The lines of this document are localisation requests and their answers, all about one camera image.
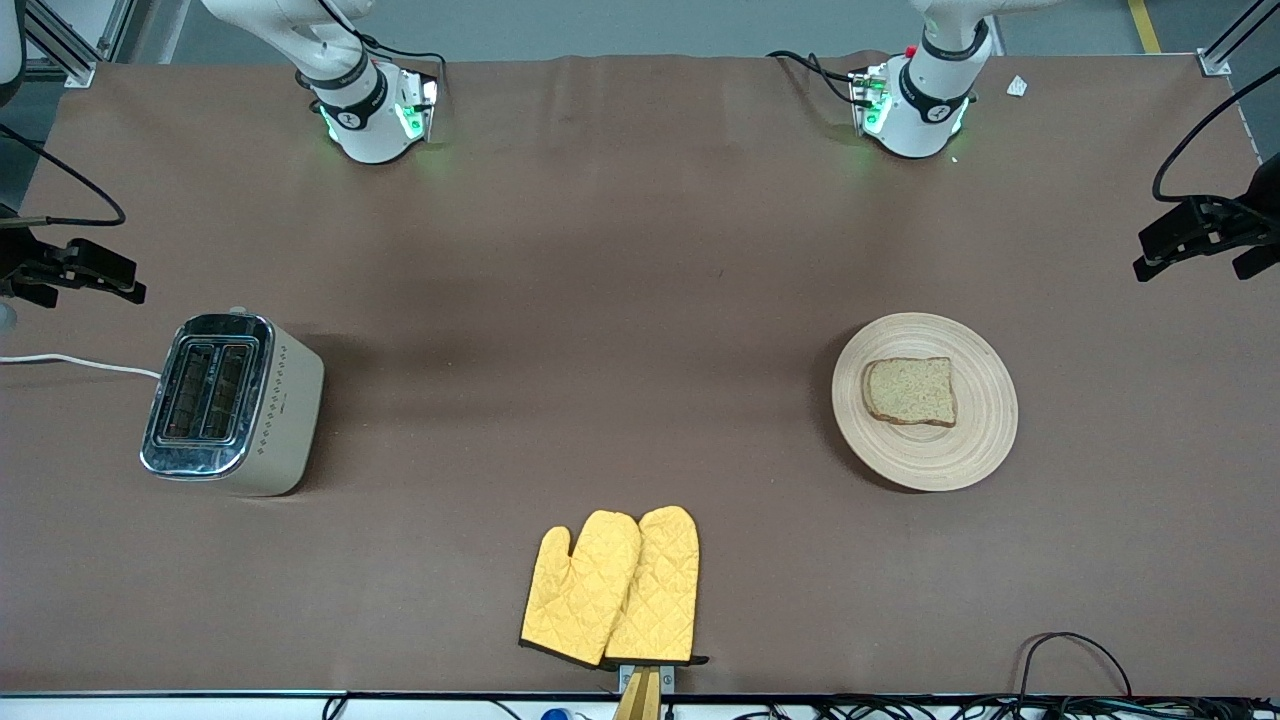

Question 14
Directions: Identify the brown bread slice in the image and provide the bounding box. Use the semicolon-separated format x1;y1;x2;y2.
862;357;958;429

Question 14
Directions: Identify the round wooden plate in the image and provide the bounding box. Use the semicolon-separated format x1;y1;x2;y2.
831;312;1020;493

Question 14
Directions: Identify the beige and chrome toaster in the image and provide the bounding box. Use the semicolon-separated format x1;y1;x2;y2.
140;308;326;498

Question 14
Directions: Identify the brown table cover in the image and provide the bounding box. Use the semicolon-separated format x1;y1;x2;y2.
0;50;1280;698

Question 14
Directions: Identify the yellow oven mitt showing thumb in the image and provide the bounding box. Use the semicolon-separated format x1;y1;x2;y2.
519;510;642;668

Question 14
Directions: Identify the yellow quilted oven mitt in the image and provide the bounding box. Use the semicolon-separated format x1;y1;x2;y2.
603;505;709;668

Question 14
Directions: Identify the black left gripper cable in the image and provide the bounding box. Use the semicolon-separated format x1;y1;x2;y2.
1152;65;1280;206

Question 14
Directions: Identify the white toaster power cord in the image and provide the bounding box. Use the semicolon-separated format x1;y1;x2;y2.
0;353;163;381

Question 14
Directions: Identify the aluminium frame profile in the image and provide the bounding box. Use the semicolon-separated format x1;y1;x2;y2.
20;0;136;89
1198;0;1280;78

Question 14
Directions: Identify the black right arm base cable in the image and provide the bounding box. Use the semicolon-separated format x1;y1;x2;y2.
355;30;448;71

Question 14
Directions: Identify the black arm base cable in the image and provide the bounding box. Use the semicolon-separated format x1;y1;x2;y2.
355;30;448;71
767;50;863;106

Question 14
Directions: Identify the black left arm base cable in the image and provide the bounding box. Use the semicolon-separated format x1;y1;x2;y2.
767;50;863;106

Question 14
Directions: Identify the looped black cable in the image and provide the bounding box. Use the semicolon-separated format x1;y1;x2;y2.
1015;632;1136;701

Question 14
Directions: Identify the tangled black cable bundle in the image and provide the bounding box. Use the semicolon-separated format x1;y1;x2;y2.
730;695;1280;720

